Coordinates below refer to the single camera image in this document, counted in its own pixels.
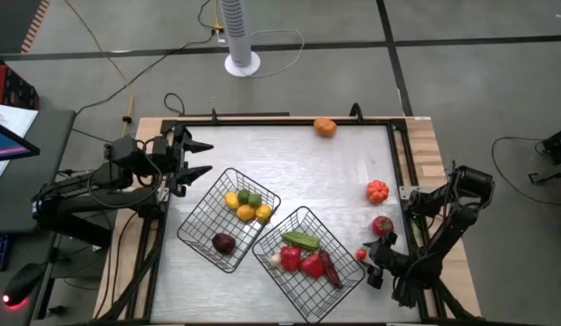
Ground yellow hanging cable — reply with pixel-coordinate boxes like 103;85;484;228
62;0;135;137

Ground looped black cable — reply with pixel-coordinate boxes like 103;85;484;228
163;92;187;117

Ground thin black floor cable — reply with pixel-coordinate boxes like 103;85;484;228
490;135;561;207

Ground black wire basket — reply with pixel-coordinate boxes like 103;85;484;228
176;167;282;274
251;206;367;325

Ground long black floor cable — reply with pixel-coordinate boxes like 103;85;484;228
73;0;227;117

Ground red crate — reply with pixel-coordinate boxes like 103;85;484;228
0;62;40;110

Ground black table frame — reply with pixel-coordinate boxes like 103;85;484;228
96;108;471;326

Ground black mouse red light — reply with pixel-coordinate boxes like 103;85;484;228
2;262;48;309

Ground yellow-orange citrus fruit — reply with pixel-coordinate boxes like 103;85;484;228
236;204;257;223

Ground light green cucumber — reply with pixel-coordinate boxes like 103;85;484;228
281;231;322;252

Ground red bell pepper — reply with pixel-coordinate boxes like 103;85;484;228
280;246;303;272
300;252;325;279

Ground dark maroon apple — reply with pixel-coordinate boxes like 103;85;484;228
211;232;237;255

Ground grey desk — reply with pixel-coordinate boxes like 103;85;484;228
0;108;77;235

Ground computer monitor blue screen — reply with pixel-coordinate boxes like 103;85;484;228
0;118;41;163

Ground white tower fan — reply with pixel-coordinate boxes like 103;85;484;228
216;0;262;78

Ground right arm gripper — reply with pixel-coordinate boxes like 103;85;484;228
364;231;413;278

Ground orange-red tomato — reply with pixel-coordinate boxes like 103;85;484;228
365;179;391;205

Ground bright red apple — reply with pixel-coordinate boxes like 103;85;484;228
372;215;395;237

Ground round orange fruit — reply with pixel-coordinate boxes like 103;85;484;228
313;117;339;139

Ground black floor device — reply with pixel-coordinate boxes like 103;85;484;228
527;124;561;187

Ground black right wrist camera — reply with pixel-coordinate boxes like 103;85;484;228
366;265;384;290

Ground white fan cable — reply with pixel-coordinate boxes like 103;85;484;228
250;28;306;79

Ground dark red chili pepper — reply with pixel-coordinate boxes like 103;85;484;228
319;249;344;291

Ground black orange-edged floor mat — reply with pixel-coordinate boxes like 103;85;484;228
0;0;51;54

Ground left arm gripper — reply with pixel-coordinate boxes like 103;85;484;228
150;125;215;198

